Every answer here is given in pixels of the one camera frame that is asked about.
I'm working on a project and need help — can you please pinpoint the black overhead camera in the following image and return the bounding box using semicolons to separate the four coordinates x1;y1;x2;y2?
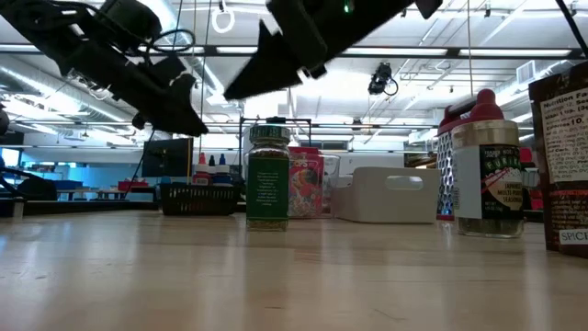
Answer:
367;63;399;97

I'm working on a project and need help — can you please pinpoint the black plastic mesh basket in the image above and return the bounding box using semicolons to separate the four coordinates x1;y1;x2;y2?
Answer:
159;182;240;217

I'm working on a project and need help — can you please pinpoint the furikake seasoning glass jar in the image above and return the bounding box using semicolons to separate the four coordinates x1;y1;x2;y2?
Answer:
450;120;526;239

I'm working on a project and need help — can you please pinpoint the black aluminium table frame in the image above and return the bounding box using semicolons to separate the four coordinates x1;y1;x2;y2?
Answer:
0;198;162;217

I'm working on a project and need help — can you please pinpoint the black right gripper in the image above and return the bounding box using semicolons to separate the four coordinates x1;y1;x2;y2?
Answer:
223;0;445;101

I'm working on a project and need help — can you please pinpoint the black background rig frame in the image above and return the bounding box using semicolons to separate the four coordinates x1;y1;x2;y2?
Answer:
237;115;313;153

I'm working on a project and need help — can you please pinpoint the green-lidded spice jar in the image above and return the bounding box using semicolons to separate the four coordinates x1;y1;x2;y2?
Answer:
245;123;292;232

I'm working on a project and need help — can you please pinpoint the overhead light bar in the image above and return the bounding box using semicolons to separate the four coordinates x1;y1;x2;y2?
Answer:
0;42;588;61

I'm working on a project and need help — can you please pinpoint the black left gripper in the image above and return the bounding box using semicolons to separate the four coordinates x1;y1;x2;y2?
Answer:
68;40;209;138

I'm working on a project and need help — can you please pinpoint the black background monitor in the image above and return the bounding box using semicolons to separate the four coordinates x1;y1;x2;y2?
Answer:
141;137;195;178

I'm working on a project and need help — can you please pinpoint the white plastic handled bin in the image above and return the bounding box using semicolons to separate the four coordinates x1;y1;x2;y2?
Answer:
331;165;442;225

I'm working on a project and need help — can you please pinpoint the white hanging ring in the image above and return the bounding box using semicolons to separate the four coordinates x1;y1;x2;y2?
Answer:
210;7;236;35

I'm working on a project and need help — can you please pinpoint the orange-tipped food colouring bottle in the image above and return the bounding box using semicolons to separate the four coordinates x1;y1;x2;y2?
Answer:
191;153;210;187

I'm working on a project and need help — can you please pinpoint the red background crate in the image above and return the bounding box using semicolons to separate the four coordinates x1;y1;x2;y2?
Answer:
117;179;149;193

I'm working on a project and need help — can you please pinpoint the blue-tipped food colouring bottle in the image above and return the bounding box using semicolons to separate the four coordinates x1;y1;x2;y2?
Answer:
213;153;232;188

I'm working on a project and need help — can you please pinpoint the clear plastic bin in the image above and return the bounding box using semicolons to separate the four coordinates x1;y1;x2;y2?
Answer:
243;153;342;218

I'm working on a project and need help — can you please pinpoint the black hanging cable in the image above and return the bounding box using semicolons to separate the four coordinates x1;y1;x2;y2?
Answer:
123;130;157;200

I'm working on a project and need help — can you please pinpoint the red-handled metal box grater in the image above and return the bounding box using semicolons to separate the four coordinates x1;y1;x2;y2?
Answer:
435;88;506;222

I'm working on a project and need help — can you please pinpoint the taco seasoning mix packet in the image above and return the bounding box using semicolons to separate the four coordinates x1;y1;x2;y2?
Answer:
527;62;588;259

